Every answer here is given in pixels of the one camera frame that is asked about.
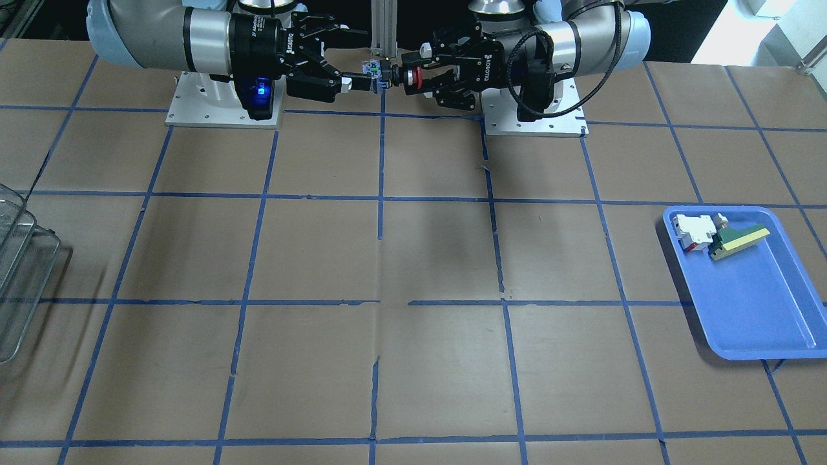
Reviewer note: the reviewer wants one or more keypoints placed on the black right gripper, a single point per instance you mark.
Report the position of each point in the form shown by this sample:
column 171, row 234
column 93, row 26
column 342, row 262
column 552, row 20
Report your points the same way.
column 257, row 44

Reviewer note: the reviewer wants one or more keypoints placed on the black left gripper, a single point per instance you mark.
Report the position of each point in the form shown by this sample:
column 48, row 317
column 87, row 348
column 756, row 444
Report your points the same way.
column 495, row 59

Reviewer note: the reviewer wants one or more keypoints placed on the red push button switch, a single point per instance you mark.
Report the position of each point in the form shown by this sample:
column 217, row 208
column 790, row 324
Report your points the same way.
column 380, row 73

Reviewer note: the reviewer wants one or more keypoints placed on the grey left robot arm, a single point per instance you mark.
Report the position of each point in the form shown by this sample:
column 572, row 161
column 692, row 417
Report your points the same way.
column 551, row 57

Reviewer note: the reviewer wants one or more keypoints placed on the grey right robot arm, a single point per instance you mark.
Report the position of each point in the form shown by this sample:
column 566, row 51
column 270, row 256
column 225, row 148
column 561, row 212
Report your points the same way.
column 251, row 44

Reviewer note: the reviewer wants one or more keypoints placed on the white circuit breaker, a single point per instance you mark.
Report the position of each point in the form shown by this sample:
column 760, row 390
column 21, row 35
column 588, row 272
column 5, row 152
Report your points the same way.
column 699, row 233

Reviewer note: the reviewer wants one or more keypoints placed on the green yellow terminal block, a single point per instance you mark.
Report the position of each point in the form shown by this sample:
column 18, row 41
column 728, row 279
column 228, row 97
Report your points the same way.
column 729, row 240

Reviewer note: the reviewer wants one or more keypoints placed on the blue plastic tray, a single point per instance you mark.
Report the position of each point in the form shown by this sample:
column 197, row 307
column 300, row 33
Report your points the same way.
column 758, row 303

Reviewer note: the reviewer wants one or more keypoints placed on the aluminium frame post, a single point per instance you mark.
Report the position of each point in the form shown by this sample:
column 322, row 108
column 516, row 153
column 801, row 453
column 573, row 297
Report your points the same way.
column 383, row 35

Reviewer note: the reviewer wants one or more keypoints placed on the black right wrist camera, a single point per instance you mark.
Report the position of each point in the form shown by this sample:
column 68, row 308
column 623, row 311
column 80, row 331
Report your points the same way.
column 256, row 96

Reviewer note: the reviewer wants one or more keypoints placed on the wire mesh shelf basket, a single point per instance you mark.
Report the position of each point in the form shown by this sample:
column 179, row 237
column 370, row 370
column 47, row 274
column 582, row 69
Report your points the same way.
column 28, row 255

